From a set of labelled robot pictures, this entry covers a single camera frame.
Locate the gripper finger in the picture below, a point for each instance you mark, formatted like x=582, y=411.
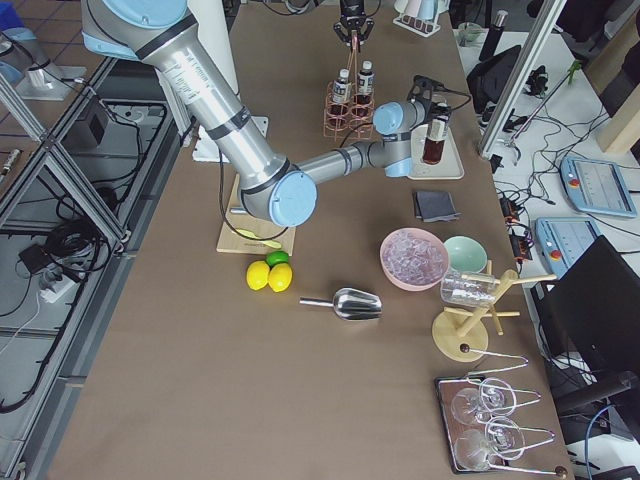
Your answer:
x=344, y=33
x=362, y=34

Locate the cream rabbit tray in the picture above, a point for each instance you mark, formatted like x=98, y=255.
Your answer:
x=448, y=168

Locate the blue teach pendant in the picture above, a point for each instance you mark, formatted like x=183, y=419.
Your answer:
x=595, y=186
x=563, y=240

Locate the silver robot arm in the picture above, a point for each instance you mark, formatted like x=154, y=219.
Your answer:
x=164, y=35

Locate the black office chair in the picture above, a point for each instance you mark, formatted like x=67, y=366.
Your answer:
x=593, y=309

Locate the whole yellow lemon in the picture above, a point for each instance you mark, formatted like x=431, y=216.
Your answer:
x=280, y=277
x=257, y=275

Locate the white wire cup rack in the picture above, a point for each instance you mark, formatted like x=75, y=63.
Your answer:
x=418, y=16

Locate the yellow plastic knife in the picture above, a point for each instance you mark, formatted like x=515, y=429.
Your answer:
x=252, y=236

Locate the grey folded cloth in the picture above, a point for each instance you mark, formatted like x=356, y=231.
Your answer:
x=434, y=206

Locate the clear glass jar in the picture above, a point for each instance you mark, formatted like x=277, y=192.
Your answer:
x=468, y=288

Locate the upside down wine glass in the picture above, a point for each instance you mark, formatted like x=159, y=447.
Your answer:
x=481, y=402

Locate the pink bowl of ice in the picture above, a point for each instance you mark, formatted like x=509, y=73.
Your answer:
x=413, y=259

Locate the bamboo cutting board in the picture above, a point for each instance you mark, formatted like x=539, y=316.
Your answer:
x=261, y=236

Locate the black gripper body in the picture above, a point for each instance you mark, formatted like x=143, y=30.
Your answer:
x=440, y=109
x=353, y=10

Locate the wire glass rack tray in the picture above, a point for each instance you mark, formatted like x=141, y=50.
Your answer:
x=534, y=437

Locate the wooden cup tree stand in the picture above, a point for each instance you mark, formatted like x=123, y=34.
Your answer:
x=459, y=332

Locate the green lime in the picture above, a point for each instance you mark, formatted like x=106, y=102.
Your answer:
x=277, y=257

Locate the steel ice scoop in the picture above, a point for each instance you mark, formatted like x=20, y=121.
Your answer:
x=350, y=304

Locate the green ceramic bowl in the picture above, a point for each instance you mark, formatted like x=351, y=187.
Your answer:
x=466, y=254

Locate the copper wire bottle basket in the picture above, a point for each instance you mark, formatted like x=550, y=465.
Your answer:
x=348, y=125

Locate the tea bottle white cap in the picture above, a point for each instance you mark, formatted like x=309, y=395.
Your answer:
x=341, y=93

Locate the aluminium frame post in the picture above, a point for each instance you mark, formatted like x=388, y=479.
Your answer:
x=535, y=41

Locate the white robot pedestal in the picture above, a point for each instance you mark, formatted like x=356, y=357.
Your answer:
x=214, y=37

